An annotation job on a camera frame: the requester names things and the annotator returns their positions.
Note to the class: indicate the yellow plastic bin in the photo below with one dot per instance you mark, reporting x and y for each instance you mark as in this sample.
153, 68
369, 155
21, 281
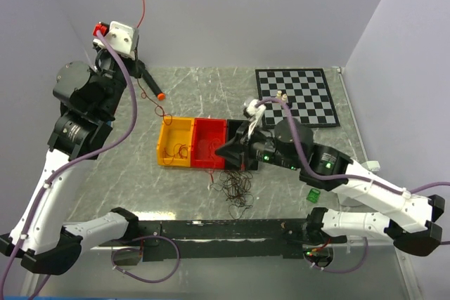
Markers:
175, 142

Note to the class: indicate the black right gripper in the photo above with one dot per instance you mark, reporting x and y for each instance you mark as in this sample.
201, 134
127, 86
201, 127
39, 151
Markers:
233, 151

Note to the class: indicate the black plastic bin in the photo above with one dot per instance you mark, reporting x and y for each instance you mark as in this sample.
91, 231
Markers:
232, 127

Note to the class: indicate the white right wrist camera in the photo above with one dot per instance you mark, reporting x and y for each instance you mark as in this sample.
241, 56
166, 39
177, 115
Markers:
254, 111

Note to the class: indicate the red plastic bin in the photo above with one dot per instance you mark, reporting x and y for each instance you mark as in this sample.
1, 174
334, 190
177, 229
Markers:
208, 135

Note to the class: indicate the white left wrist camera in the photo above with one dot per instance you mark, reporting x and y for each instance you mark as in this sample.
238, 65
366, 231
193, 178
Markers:
122, 38

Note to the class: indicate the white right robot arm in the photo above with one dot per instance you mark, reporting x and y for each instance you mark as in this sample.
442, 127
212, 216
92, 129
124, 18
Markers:
395, 215

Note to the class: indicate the black marker orange cap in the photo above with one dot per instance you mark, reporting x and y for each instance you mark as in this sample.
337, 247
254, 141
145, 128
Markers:
157, 91

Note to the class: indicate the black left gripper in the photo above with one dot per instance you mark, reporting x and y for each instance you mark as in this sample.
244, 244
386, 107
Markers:
133, 64

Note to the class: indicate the black white chessboard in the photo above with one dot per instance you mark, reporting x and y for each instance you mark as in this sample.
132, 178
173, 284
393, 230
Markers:
307, 90

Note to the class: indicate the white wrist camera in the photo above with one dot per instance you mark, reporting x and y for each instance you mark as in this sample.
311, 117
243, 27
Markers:
254, 111
122, 38

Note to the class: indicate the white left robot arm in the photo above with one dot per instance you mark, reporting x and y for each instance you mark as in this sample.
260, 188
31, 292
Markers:
88, 97

